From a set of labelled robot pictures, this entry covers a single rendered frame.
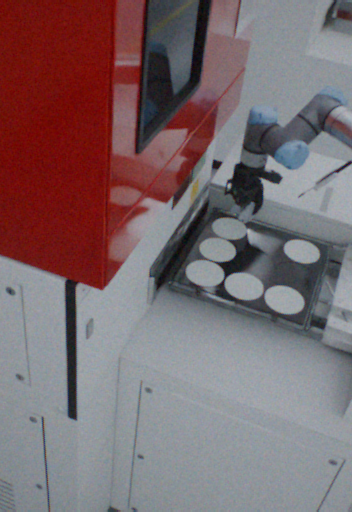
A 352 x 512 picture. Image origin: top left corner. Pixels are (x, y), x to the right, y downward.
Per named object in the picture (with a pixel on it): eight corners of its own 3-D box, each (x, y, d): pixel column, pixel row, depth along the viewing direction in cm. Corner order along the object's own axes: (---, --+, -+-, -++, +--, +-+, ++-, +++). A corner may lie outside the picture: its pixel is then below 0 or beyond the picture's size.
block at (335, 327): (324, 333, 146) (327, 324, 144) (326, 324, 149) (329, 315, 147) (356, 344, 145) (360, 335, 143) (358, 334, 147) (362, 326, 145)
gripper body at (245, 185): (223, 196, 167) (230, 159, 160) (245, 188, 172) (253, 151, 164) (240, 210, 163) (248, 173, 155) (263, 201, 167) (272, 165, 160)
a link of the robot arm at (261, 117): (263, 120, 145) (243, 104, 151) (254, 158, 152) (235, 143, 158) (288, 114, 149) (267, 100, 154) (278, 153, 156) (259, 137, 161)
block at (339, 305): (329, 312, 152) (332, 303, 150) (331, 303, 155) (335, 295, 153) (360, 322, 150) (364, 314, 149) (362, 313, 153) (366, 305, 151)
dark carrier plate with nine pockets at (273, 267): (173, 281, 153) (173, 279, 152) (215, 211, 178) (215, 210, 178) (303, 326, 145) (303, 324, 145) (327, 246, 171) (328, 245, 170)
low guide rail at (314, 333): (170, 289, 161) (171, 281, 159) (172, 285, 163) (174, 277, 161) (352, 353, 150) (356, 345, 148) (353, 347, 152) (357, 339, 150)
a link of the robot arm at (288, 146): (315, 128, 140) (286, 107, 147) (281, 162, 141) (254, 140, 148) (325, 145, 146) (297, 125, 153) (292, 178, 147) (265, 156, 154)
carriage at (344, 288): (320, 343, 148) (323, 335, 146) (343, 258, 174) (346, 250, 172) (352, 354, 146) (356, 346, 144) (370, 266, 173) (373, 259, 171)
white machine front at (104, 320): (68, 417, 128) (64, 282, 102) (195, 217, 187) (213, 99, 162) (81, 422, 127) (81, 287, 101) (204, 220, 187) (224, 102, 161)
